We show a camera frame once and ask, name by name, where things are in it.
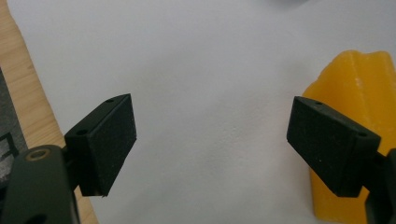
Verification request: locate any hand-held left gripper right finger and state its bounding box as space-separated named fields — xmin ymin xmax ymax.
xmin=286 ymin=95 xmax=382 ymax=198

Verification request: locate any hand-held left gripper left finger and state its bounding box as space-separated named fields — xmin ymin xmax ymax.
xmin=64 ymin=93 xmax=137 ymax=198

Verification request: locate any yellow plastic toy fruit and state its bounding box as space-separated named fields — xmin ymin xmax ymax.
xmin=302 ymin=49 xmax=396 ymax=224

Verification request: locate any dark grey floor mat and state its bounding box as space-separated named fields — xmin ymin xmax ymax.
xmin=0 ymin=67 xmax=29 ymax=189

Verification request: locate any white table mat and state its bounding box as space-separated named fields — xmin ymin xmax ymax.
xmin=6 ymin=0 xmax=396 ymax=224

